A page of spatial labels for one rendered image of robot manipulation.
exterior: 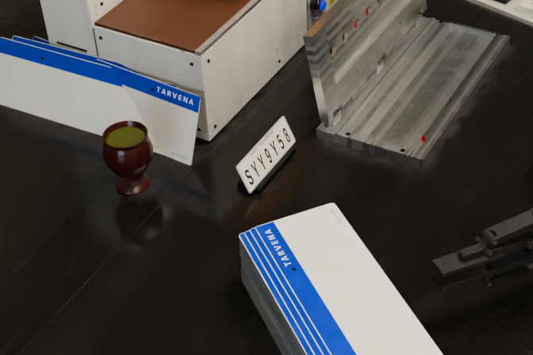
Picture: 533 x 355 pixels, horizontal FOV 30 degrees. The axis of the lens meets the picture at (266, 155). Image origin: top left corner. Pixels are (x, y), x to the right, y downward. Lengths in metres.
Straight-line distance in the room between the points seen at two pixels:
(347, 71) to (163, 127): 0.34
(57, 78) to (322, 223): 0.66
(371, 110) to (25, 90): 0.66
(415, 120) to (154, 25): 0.49
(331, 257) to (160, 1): 0.65
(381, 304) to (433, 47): 0.78
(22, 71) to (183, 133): 0.37
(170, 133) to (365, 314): 0.58
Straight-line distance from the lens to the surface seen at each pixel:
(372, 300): 1.37
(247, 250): 1.44
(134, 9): 1.83
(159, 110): 1.77
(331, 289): 1.38
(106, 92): 1.84
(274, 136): 1.72
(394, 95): 1.87
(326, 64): 1.73
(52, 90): 1.91
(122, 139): 1.67
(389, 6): 1.96
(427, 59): 1.97
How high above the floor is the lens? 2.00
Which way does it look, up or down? 39 degrees down
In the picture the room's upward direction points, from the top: 4 degrees counter-clockwise
